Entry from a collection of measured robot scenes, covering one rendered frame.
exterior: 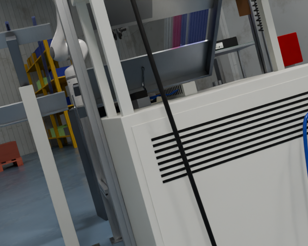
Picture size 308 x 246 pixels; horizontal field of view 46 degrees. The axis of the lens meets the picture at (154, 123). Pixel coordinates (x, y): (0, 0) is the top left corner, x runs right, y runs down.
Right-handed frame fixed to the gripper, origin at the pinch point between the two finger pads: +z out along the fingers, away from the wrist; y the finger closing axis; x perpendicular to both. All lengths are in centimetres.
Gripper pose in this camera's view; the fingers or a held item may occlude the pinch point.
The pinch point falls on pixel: (117, 34)
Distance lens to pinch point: 168.9
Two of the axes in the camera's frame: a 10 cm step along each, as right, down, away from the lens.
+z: 3.6, 5.4, -7.6
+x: 0.7, 8.0, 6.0
